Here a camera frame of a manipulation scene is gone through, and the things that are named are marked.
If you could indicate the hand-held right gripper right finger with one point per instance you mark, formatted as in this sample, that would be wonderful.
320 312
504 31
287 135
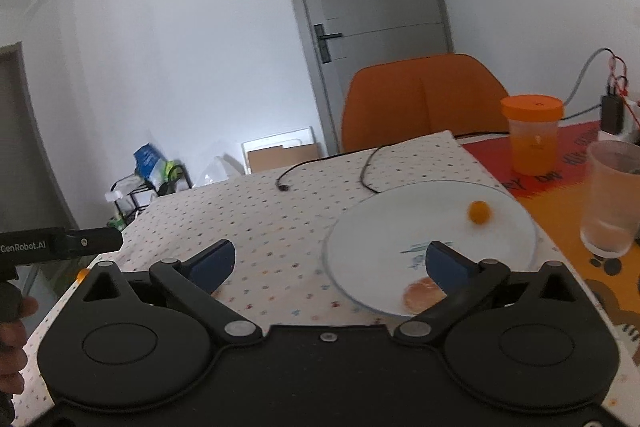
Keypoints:
446 264

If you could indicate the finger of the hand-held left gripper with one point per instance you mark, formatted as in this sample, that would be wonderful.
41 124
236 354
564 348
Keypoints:
95 240

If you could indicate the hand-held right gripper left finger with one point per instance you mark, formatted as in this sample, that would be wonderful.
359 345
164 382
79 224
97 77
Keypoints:
215 264

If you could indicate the white plate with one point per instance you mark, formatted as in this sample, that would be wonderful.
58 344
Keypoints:
390 227

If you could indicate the person's left hand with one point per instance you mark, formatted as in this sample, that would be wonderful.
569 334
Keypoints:
12 357

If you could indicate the peeled citrus piece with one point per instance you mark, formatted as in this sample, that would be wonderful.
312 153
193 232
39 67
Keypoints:
417 298

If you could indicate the dotted white tablecloth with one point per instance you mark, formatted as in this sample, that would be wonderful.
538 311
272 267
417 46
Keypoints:
250 217

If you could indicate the small orange kumquat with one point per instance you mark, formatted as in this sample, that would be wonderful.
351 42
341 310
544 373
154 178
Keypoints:
479 211

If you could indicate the clear plastic bag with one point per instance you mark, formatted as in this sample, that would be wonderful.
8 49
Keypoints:
222 169

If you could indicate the blue bag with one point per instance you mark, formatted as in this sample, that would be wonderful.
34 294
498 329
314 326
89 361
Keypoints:
149 161

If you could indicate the yellow green packet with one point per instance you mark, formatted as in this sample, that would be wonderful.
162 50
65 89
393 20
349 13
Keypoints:
171 170

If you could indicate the red orange printed mat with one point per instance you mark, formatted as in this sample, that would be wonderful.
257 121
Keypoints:
555 207

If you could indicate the brown cardboard sheet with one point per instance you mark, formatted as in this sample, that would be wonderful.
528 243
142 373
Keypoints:
282 158

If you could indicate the white board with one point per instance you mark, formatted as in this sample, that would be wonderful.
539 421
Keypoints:
275 138

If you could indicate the orange lidded cup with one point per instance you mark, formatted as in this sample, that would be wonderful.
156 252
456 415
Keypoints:
534 137

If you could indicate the orange chair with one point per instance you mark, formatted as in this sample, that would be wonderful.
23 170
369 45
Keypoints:
425 102

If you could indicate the clear plastic cup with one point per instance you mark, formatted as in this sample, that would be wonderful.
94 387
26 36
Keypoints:
607 207

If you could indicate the black charger box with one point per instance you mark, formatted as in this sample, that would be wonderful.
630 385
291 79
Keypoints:
613 113

